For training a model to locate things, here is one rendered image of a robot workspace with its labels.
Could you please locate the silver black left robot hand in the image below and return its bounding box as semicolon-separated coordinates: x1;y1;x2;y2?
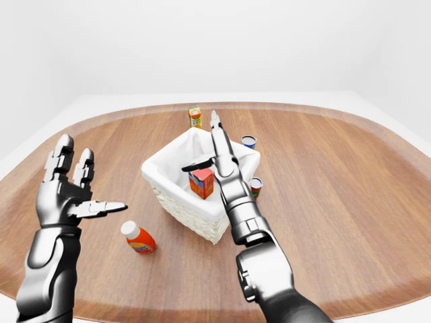
36;133;129;229

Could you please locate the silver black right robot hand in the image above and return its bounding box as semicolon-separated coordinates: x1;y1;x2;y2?
180;109;272;246

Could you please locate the white wicker basket with liner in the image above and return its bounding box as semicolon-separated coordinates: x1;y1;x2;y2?
141;126;262;246

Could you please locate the red green tin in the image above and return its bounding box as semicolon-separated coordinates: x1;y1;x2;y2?
249;176;263;199

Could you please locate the red orange printed box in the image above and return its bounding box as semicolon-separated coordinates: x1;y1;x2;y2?
188;167;215;201

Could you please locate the yellow orange juice carton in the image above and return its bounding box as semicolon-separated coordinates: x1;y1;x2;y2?
187;104;203;130

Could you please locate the orange bottle with white cap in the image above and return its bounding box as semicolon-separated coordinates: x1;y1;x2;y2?
120;220;156;254

